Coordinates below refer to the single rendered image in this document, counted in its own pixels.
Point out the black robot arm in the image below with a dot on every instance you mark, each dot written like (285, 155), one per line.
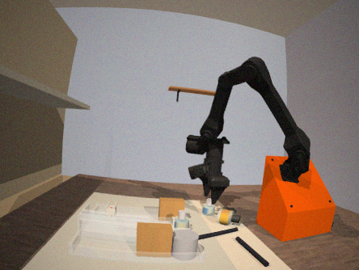
(256, 74)

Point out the black rod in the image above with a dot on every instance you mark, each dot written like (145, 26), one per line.
(217, 233)
(253, 252)

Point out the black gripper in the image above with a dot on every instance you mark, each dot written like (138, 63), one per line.
(216, 182)

